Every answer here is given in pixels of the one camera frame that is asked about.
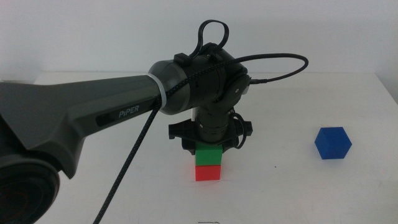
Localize green cube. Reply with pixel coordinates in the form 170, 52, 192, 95
195, 142, 224, 167

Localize red cube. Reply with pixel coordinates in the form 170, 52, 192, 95
195, 164, 222, 182

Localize blue cube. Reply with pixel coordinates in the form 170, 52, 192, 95
313, 126, 353, 161

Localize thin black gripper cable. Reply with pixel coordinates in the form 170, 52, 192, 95
230, 107, 248, 150

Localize thick braided black cable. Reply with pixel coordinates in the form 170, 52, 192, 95
92, 52, 310, 224

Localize short black looped cable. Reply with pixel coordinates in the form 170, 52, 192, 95
189, 19, 230, 60

